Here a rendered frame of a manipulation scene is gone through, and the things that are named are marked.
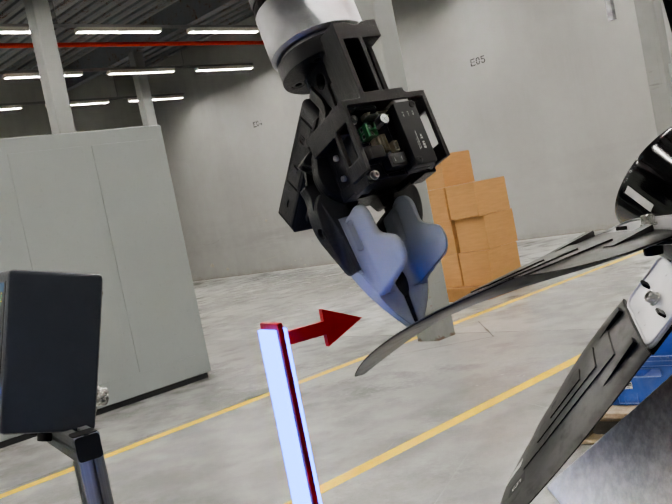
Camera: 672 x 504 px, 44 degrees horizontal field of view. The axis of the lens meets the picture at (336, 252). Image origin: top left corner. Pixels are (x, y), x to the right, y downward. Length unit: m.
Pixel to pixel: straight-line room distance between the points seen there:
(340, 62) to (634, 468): 0.37
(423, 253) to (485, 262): 8.37
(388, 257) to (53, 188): 6.43
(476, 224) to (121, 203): 3.77
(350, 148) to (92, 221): 6.51
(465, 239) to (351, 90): 8.54
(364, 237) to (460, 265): 8.61
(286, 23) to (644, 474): 0.42
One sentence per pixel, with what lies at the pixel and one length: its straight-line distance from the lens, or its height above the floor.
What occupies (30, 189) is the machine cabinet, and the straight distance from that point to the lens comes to 6.89.
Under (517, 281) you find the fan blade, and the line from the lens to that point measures 0.50.
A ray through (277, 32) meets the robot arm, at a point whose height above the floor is 1.38.
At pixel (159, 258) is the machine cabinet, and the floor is 1.12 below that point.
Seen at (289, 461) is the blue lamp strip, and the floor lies 1.11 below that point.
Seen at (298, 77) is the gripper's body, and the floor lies 1.35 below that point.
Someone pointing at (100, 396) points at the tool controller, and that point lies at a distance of 1.11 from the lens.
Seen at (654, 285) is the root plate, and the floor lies 1.12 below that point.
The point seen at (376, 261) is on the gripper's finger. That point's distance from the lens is 0.59.
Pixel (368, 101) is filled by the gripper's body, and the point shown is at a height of 1.32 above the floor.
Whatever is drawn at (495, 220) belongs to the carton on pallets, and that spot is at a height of 0.78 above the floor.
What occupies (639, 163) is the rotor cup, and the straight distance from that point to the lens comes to 0.78.
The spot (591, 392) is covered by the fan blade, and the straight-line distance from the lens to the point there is 0.83.
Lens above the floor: 1.25
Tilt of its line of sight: 3 degrees down
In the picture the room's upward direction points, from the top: 11 degrees counter-clockwise
